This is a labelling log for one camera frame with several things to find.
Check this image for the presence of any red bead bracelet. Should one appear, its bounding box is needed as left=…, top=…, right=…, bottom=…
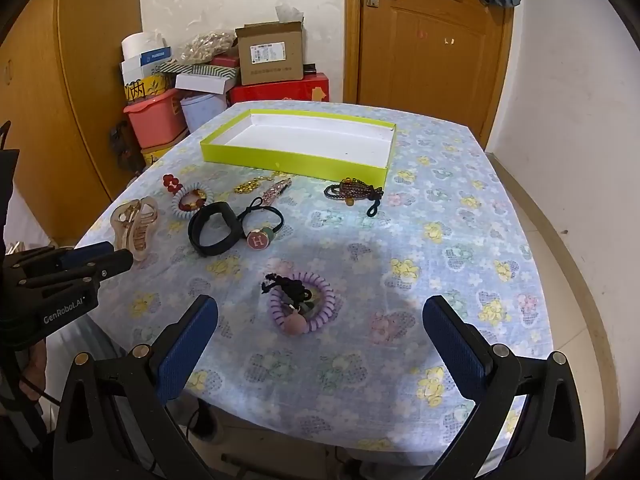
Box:
left=162, top=173, right=207, bottom=213

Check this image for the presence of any beige hair claw clip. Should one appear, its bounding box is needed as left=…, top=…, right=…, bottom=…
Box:
left=110, top=197, right=160, bottom=262

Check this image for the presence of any light blue cylindrical container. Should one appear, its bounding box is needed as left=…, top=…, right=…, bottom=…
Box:
left=180, top=93, right=228, bottom=133

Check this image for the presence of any lime green tray box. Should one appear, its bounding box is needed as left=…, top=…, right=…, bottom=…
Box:
left=201, top=108, right=397, bottom=188

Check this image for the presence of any floral blue tablecloth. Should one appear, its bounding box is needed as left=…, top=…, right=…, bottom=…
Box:
left=47, top=103, right=553, bottom=464

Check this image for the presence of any pink rhinestone hair clip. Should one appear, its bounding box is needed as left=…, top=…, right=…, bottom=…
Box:
left=262, top=178, right=292, bottom=207

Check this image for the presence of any white flat box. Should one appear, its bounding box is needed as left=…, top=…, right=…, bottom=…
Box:
left=175, top=73, right=238, bottom=96

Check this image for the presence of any brown cardboard box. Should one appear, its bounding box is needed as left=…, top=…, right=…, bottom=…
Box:
left=235, top=22, right=304, bottom=86

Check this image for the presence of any person's left hand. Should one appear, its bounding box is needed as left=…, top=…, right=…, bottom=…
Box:
left=21, top=340, right=47, bottom=401

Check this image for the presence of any bag of nuts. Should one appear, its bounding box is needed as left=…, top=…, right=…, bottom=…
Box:
left=175, top=30, right=236, bottom=64

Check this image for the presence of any purple spiral hair tie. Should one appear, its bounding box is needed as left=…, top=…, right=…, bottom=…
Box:
left=267, top=271, right=336, bottom=334

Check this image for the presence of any black wristband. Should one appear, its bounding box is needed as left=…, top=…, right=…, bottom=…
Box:
left=188, top=202, right=243, bottom=257

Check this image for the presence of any yellow round tin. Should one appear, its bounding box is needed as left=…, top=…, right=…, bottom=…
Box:
left=141, top=129, right=189, bottom=167

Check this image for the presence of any white blue carton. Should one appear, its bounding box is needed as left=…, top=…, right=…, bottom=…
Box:
left=120, top=32, right=171, bottom=86

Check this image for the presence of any black cord pink ball charm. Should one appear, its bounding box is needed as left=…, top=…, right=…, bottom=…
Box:
left=260, top=273, right=314, bottom=336

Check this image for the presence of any red gift box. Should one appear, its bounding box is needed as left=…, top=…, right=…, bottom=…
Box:
left=229, top=73, right=330, bottom=104

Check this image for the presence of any pink plastic bin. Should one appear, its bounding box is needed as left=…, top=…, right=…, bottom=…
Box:
left=124, top=89, right=186, bottom=150

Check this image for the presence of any green striped box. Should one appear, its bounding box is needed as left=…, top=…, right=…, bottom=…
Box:
left=157, top=60, right=239, bottom=80

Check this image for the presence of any black hair tie H charm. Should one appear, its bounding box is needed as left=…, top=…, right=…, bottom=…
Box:
left=238, top=197, right=284, bottom=252

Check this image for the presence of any yellow printed box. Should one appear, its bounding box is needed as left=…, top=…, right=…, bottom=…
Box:
left=124, top=73, right=171, bottom=104

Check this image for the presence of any wooden door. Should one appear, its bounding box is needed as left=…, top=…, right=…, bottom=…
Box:
left=343, top=0, right=514, bottom=145

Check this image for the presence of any small dark red box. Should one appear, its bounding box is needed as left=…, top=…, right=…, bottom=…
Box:
left=209, top=54, right=240, bottom=68

